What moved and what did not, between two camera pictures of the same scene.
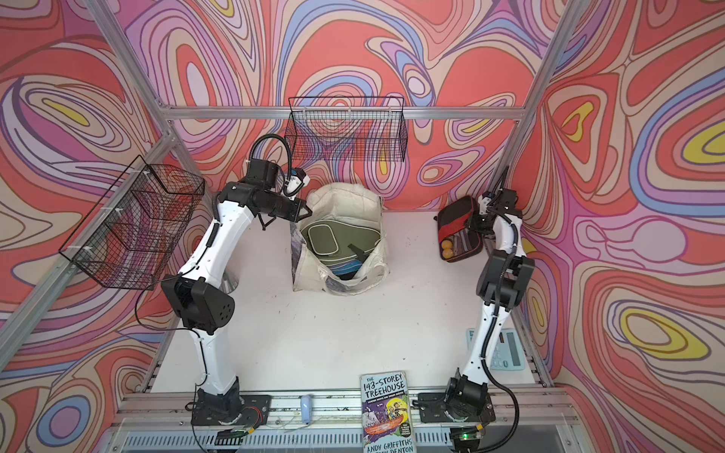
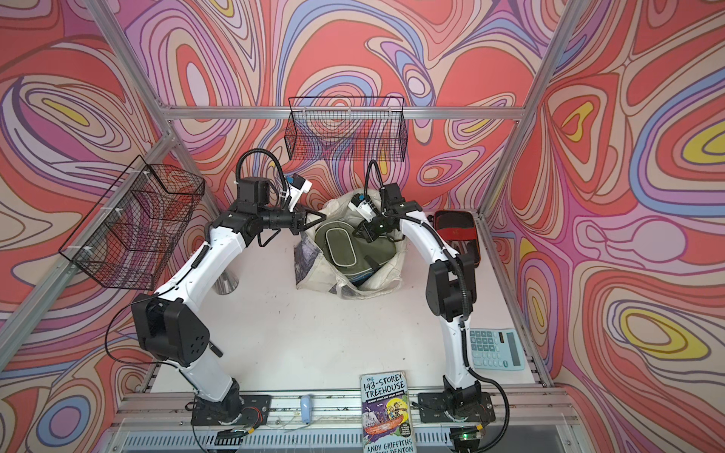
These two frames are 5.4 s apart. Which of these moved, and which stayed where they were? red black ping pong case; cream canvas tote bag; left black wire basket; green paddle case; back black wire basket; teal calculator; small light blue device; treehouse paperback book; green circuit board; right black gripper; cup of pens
Moved: red black ping pong case; right black gripper; cream canvas tote bag; green paddle case
Stayed: small light blue device; left black wire basket; teal calculator; cup of pens; back black wire basket; green circuit board; treehouse paperback book
